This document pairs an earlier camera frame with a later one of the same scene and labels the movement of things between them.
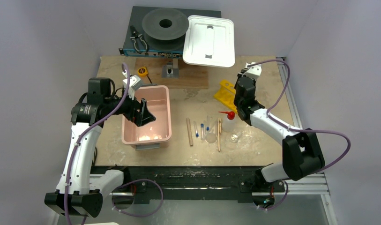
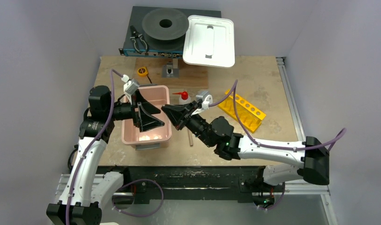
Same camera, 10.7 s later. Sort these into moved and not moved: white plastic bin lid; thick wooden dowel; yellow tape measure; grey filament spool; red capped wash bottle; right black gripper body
Moved: right black gripper body; red capped wash bottle
Not moved: thick wooden dowel; yellow tape measure; white plastic bin lid; grey filament spool
